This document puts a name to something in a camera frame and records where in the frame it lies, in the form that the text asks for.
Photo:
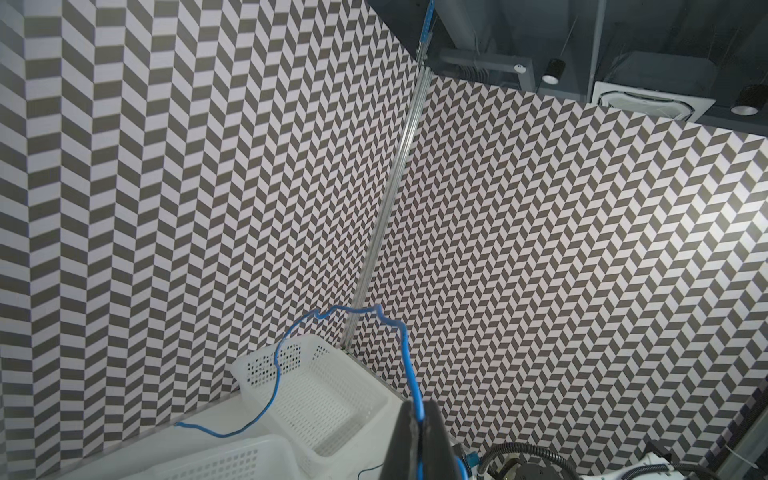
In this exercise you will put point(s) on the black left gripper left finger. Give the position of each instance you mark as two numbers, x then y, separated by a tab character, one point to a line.
401	461

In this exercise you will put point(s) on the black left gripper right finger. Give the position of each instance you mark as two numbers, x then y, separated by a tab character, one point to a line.
438	460

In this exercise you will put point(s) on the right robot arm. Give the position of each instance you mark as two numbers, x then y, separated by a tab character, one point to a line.
516	460

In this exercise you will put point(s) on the white plastic basket right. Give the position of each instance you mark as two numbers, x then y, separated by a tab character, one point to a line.
337	416

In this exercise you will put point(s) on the white plastic basket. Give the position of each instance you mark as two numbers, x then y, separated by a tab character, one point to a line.
265	457
337	416

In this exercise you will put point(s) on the white plastic basket middle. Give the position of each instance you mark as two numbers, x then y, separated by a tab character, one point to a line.
265	457

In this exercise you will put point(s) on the black ceiling spotlight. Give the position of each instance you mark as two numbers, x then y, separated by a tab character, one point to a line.
554	71
750	100

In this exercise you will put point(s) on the ceiling air vent unit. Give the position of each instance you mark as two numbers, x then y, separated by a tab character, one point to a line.
676	87

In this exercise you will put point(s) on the aluminium corner post right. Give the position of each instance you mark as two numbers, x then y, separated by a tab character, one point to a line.
395	176

